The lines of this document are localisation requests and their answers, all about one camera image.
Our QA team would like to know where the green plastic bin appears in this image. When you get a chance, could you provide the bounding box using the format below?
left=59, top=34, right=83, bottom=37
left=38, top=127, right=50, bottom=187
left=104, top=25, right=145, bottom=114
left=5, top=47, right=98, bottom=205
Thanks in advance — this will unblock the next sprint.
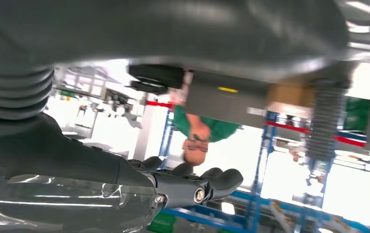
left=345, top=98, right=370, bottom=139
left=146, top=212, right=177, bottom=233

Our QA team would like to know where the black device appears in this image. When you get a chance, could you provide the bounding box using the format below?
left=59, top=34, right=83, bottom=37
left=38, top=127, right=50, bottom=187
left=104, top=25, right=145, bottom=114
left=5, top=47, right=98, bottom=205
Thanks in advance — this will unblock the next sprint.
left=128, top=64, right=185, bottom=96

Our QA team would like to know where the person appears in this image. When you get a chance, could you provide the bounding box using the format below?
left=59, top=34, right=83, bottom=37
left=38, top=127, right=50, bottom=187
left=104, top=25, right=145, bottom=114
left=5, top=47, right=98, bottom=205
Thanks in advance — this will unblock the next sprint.
left=171, top=104, right=241, bottom=167

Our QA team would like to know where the grey cabinet yellow label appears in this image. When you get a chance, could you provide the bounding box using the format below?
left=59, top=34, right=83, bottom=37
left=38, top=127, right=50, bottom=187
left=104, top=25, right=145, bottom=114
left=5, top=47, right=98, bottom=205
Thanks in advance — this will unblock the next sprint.
left=184, top=70, right=314, bottom=128

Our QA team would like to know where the blue storage racking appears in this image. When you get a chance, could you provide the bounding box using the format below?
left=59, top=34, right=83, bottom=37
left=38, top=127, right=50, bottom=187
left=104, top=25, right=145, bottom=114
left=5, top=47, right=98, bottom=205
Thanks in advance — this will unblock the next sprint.
left=157, top=109, right=370, bottom=233

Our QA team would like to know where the brown cardboard box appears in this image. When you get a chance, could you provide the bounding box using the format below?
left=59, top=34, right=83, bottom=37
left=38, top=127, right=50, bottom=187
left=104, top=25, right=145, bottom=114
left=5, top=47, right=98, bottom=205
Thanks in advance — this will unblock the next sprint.
left=266, top=82, right=316, bottom=112

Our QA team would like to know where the grey corrugated flexible hose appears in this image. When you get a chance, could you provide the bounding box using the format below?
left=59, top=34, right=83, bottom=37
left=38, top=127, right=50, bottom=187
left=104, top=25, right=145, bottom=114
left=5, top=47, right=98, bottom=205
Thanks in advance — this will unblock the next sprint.
left=304, top=79, right=351, bottom=163

